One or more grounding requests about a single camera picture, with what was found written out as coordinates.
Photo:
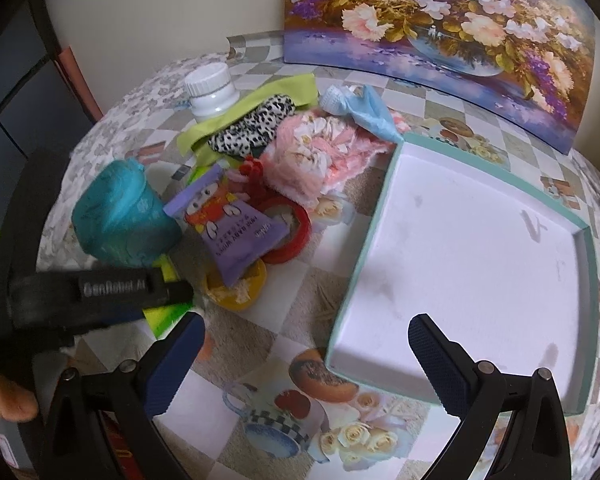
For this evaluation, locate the white pill bottle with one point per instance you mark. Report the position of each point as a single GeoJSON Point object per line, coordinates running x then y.
{"type": "Point", "coordinates": [211, 91]}

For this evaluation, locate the teal plastic toy container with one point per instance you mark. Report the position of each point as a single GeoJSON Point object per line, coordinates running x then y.
{"type": "Point", "coordinates": [119, 219]}

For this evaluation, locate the flower painting canvas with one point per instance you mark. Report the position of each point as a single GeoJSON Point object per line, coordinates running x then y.
{"type": "Point", "coordinates": [528, 61]}

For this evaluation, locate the green tissue pack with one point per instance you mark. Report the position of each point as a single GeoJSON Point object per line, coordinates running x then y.
{"type": "Point", "coordinates": [162, 320]}

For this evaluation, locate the person's left hand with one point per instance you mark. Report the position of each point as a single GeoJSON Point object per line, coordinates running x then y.
{"type": "Point", "coordinates": [16, 403]}

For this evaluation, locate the purple snack packet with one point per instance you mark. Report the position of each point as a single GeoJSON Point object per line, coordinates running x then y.
{"type": "Point", "coordinates": [236, 233]}

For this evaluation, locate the lime green cloth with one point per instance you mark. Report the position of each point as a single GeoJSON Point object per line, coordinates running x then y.
{"type": "Point", "coordinates": [302, 89]}

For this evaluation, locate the leopard print scrunchie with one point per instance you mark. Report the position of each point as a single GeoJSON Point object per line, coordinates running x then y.
{"type": "Point", "coordinates": [251, 134]}

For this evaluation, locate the red pink pipe cleaner doll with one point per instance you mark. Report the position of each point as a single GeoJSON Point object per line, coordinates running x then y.
{"type": "Point", "coordinates": [247, 181]}

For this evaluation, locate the light blue face mask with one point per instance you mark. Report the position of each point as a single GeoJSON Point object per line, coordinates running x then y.
{"type": "Point", "coordinates": [364, 106]}

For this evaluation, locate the pink white fuzzy towel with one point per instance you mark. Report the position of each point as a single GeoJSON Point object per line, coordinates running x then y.
{"type": "Point", "coordinates": [312, 154]}

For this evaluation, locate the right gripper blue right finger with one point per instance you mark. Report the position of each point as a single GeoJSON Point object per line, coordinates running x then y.
{"type": "Point", "coordinates": [446, 364]}

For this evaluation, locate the teal shallow tray box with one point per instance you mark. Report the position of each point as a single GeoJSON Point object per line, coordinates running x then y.
{"type": "Point", "coordinates": [501, 267]}

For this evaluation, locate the patterned tablecloth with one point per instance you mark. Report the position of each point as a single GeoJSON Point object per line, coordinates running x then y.
{"type": "Point", "coordinates": [301, 297]}

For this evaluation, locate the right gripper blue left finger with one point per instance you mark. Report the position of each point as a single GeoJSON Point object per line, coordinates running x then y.
{"type": "Point", "coordinates": [167, 362]}

